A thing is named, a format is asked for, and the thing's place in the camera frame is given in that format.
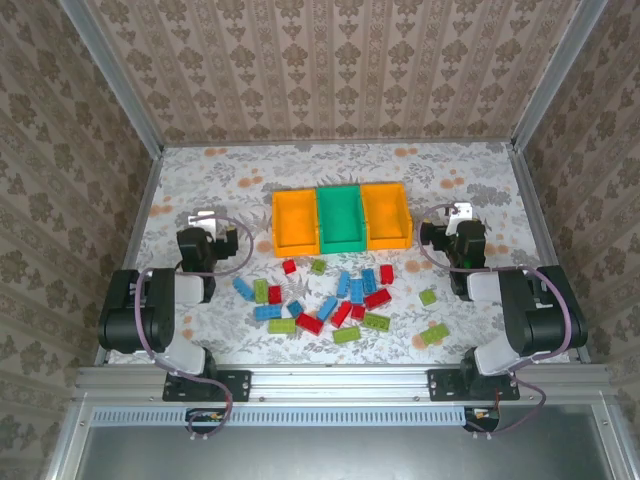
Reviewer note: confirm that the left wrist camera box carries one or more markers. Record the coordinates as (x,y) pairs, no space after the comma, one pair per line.
(200,217)

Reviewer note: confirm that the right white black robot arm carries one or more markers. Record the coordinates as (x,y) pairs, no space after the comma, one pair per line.
(540,320)

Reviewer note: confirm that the aluminium table back rail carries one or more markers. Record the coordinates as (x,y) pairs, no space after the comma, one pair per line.
(335,142)

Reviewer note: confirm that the small connector board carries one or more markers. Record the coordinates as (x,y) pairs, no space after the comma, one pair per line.
(482,417)
(205,417)

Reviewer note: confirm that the aluminium front beam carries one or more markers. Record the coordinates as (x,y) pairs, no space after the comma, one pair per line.
(340,382)

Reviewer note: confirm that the floral table cover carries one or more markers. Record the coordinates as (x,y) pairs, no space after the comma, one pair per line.
(225,165)

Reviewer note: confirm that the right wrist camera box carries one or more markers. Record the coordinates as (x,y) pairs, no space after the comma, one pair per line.
(462,210)

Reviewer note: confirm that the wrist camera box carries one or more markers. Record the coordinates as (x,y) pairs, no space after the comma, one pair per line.
(462,210)
(200,217)

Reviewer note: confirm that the long green lego brick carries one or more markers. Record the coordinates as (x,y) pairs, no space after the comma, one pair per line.
(260,290)
(281,325)
(434,334)
(376,321)
(347,334)

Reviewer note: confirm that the aluminium table side rail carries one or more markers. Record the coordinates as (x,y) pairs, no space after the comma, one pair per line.
(530,200)
(143,200)

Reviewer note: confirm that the short red lego brick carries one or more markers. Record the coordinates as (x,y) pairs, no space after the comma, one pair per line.
(358,312)
(289,266)

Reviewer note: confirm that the grey metal sheet panel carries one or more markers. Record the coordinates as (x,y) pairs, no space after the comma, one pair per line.
(350,455)

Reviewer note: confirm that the short blue lego brick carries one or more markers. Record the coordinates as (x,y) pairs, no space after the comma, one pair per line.
(295,308)

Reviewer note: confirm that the aluminium lower frame bar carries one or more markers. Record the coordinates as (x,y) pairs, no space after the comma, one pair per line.
(614,450)
(67,460)

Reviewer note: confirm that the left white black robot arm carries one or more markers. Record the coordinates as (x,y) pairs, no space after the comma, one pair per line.
(150,310)

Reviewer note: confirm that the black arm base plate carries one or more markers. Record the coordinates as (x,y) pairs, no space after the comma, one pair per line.
(440,385)
(237,385)

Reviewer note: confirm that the long red lego brick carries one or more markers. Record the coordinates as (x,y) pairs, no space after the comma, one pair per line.
(341,314)
(377,298)
(309,324)

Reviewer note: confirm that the aluminium frame post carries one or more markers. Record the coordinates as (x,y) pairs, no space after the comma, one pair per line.
(557,75)
(113,75)

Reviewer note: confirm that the short green lego brick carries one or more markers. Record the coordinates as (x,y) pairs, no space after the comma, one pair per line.
(318,266)
(428,297)

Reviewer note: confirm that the orange plastic bin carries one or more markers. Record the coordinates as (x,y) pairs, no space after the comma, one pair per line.
(385,215)
(295,225)

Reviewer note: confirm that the green plastic bin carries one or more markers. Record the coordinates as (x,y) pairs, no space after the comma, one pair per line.
(342,220)

